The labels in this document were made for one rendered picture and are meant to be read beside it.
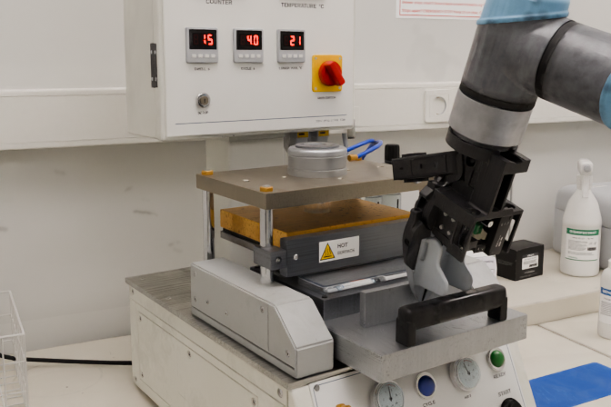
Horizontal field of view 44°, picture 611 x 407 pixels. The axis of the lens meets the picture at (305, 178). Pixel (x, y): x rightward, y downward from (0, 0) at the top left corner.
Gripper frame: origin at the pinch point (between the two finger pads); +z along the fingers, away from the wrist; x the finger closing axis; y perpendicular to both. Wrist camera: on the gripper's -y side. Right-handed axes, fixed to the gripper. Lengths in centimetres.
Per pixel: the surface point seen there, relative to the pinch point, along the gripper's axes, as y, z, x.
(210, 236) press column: -26.0, 7.0, -12.8
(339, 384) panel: 3.2, 8.2, -11.4
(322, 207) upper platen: -19.4, 0.4, -0.6
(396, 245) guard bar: -9.9, 1.4, 5.1
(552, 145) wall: -55, 15, 96
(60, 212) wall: -67, 26, -19
